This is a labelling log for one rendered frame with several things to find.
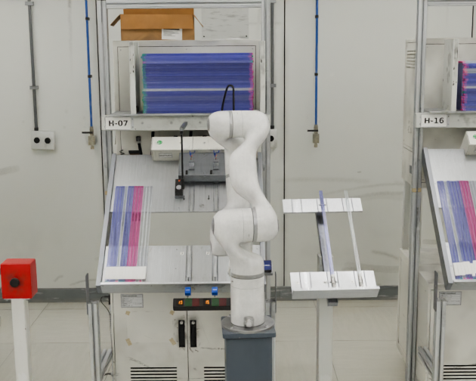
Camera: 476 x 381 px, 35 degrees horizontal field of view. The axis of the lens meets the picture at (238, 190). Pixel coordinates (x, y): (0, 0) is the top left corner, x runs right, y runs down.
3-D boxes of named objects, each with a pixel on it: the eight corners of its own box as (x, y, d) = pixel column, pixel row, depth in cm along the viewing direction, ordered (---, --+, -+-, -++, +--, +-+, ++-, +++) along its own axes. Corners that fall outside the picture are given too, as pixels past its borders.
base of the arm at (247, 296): (276, 332, 265) (276, 281, 262) (222, 334, 264) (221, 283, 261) (271, 314, 284) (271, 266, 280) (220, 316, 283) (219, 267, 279)
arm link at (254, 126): (232, 246, 270) (277, 245, 272) (235, 236, 259) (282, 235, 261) (223, 119, 288) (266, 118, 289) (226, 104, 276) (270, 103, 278)
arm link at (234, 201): (206, 175, 287) (210, 255, 281) (249, 172, 288) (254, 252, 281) (207, 180, 296) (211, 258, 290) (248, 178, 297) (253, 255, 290)
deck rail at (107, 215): (102, 293, 319) (100, 286, 314) (97, 293, 319) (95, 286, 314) (118, 161, 362) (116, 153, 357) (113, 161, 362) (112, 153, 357)
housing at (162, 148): (257, 168, 360) (258, 148, 349) (153, 168, 361) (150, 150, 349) (257, 155, 365) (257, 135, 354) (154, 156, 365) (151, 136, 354)
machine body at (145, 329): (264, 412, 358) (263, 285, 347) (114, 413, 358) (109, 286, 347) (260, 357, 422) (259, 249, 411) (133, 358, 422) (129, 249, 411)
